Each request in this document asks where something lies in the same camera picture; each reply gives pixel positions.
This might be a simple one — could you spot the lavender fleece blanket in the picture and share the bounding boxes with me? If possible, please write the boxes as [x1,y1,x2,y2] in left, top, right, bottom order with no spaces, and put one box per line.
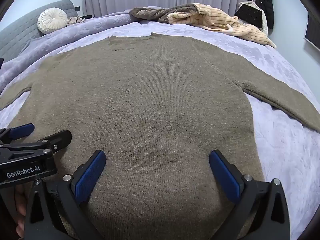
[0,12,320,240]

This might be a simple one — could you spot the olive brown knit sweater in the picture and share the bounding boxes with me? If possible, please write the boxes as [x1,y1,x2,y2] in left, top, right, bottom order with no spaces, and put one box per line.
[0,32,320,240]

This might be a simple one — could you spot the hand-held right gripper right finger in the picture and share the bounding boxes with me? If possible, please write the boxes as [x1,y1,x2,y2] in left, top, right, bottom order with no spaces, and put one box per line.
[209,149,292,240]

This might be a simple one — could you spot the round white pleated pillow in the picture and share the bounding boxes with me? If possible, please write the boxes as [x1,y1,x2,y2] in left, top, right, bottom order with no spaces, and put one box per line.
[37,7,68,34]

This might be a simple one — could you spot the brown fluffy garment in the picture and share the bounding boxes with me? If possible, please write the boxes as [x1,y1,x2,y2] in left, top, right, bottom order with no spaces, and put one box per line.
[129,3,200,23]

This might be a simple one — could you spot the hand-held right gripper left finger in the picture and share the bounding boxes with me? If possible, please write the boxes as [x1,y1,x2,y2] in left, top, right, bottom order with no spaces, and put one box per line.
[24,150,107,240]

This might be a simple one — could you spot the person's left hand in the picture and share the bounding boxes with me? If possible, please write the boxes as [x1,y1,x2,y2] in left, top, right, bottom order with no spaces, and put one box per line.
[14,182,28,238]

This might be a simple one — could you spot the small pinkish crumpled cloth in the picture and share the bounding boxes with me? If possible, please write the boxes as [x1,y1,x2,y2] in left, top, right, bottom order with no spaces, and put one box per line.
[66,16,87,27]

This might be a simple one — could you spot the grey quilted headboard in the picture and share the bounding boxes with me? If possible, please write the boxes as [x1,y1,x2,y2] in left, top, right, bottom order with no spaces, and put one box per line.
[0,0,78,62]

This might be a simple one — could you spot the cream striped garment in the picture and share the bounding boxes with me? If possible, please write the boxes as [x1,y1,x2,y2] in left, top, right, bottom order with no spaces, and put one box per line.
[167,3,277,49]

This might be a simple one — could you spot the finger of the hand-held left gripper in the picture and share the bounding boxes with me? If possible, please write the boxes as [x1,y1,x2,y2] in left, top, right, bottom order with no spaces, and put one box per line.
[0,123,35,146]
[5,130,72,158]

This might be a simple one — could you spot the black sparkly garment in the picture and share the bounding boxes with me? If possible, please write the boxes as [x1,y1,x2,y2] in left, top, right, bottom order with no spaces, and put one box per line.
[234,1,268,37]

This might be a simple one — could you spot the black hanging coat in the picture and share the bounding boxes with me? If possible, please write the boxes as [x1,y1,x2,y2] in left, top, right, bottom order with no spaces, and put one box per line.
[248,0,274,29]

